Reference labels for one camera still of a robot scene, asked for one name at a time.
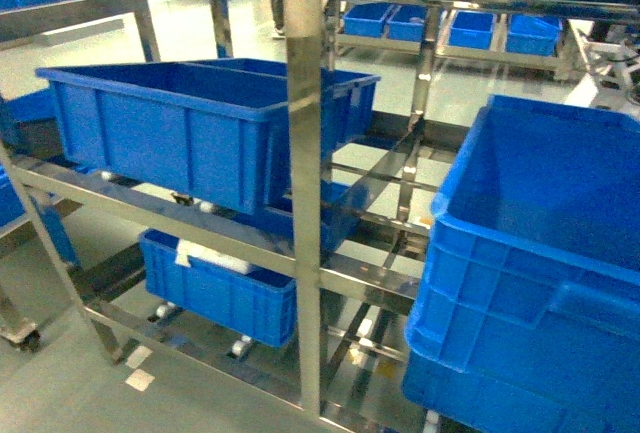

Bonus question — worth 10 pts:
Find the blue bin lower shelf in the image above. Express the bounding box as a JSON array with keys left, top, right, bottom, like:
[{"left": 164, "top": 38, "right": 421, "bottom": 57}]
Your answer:
[{"left": 139, "top": 229, "right": 297, "bottom": 348}]

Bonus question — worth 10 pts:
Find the large blue crate right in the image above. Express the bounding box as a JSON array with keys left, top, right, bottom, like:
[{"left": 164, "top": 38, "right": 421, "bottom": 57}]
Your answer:
[{"left": 406, "top": 96, "right": 639, "bottom": 421}]

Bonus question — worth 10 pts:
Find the blue bin on shelf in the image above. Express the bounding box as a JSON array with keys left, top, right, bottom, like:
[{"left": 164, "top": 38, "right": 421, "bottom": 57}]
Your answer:
[{"left": 35, "top": 61, "right": 381, "bottom": 216}]

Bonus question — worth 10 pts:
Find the stainless steel shelf rack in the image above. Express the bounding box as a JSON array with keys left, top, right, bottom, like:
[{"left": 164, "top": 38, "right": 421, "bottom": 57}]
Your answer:
[{"left": 1, "top": 0, "right": 639, "bottom": 432}]

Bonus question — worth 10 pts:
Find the blue crate under right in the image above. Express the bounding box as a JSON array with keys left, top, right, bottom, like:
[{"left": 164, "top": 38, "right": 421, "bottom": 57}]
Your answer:
[{"left": 402, "top": 340, "right": 640, "bottom": 433}]

